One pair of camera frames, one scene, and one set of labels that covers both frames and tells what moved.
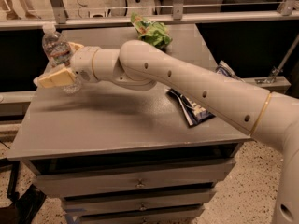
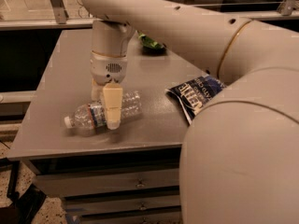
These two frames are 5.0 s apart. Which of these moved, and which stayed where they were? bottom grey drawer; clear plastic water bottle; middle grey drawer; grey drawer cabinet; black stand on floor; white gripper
Moved: white gripper; clear plastic water bottle
Stayed: middle grey drawer; black stand on floor; grey drawer cabinet; bottom grey drawer
